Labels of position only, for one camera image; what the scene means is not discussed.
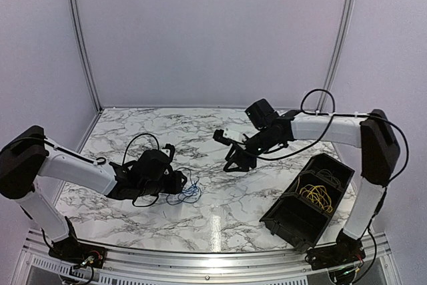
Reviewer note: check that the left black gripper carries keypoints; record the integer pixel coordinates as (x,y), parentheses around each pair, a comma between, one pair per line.
(176,185)

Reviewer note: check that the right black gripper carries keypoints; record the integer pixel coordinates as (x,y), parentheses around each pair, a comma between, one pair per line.
(242,159)

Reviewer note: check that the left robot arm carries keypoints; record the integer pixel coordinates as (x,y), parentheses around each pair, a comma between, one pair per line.
(32,155)

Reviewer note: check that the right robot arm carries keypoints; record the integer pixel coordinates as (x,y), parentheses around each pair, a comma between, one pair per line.
(372,133)

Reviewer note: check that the black three-compartment bin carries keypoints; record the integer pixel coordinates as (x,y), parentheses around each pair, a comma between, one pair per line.
(302,213)

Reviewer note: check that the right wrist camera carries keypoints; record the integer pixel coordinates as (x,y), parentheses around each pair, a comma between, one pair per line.
(227,135)

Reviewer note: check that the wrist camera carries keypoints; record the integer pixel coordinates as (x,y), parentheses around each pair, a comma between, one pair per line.
(169,151)
(227,135)

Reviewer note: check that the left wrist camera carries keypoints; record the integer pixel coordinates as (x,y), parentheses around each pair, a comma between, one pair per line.
(169,151)

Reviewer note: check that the aluminium front rail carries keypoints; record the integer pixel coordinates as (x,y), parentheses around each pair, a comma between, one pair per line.
(137,266)

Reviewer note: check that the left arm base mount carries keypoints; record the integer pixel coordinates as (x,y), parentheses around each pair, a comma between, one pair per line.
(78,253)

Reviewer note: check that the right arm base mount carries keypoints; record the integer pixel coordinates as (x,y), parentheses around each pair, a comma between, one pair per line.
(344,251)

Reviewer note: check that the right aluminium frame post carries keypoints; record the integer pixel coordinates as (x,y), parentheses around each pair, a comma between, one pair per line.
(343,28)

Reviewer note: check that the aluminium frame post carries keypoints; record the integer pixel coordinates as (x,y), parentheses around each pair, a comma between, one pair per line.
(343,28)
(84,55)

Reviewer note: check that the left aluminium frame post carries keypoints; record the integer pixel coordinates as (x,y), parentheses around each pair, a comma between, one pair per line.
(84,55)

